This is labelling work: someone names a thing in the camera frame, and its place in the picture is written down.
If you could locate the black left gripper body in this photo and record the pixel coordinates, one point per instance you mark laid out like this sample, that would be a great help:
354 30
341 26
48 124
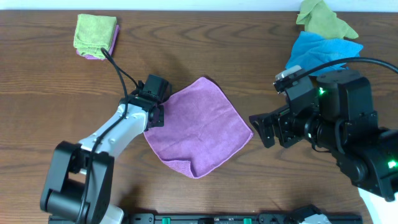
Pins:
158 116

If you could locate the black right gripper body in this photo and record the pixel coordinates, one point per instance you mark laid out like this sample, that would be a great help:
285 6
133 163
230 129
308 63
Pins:
291 130

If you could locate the purple microfiber cloth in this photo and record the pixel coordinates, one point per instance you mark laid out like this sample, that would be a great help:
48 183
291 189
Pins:
201 131

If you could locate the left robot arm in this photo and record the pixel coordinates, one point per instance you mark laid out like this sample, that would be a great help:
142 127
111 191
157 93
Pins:
78 184

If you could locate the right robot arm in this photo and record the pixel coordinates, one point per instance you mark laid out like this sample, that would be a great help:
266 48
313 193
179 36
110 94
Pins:
334 111

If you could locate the folded pink cloth under green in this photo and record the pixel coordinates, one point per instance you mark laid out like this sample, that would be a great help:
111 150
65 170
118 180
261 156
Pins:
116 32

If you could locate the crumpled blue cloth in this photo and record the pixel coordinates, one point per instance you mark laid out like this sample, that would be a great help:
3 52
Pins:
311 50

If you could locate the crumpled olive green cloth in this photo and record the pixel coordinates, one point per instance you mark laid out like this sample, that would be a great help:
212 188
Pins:
318 18

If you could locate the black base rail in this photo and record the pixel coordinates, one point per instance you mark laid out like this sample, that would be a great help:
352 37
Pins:
309 215

